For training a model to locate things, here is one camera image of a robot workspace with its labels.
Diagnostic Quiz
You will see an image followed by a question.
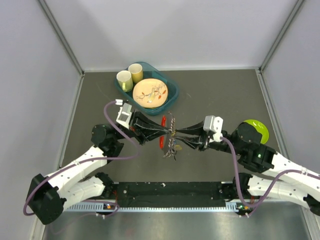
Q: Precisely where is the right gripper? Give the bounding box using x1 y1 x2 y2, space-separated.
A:
174 121 244 156

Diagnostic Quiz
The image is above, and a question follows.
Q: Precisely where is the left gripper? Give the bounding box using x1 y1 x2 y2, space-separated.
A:
113 109 171 146

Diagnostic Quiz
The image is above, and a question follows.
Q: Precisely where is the metal key holder red handle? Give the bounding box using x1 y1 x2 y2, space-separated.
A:
162 111 177 160

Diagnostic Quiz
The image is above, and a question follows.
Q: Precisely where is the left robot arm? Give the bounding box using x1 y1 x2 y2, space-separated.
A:
23 107 172 225

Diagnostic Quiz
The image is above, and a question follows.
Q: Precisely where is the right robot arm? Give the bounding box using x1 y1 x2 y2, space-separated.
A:
175 121 320 215

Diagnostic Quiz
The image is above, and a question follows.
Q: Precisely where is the floral beige plate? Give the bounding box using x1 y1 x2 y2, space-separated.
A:
132 78 169 109

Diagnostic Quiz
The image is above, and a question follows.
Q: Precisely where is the light green mug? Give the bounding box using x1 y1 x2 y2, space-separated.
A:
116 70 133 92

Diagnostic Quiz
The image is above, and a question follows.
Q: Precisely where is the yellow mug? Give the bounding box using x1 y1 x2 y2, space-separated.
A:
128 63 143 84

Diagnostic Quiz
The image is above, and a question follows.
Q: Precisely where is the lime green plate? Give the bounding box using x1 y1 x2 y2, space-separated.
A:
244 119 270 144

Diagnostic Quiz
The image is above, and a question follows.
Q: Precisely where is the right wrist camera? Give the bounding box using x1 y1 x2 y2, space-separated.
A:
203 115 224 142

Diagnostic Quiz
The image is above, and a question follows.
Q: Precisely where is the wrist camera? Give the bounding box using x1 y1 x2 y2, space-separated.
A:
203 115 224 142
115 99 132 129

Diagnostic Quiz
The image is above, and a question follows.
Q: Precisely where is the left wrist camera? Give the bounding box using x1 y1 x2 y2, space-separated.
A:
115 99 132 129

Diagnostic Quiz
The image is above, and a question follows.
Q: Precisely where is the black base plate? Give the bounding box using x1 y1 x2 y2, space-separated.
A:
113 181 238 208

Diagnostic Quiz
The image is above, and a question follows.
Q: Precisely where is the grey cable duct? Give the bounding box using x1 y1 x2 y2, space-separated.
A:
65 202 253 214

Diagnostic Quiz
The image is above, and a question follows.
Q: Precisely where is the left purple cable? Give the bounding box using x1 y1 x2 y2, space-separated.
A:
23 100 143 218

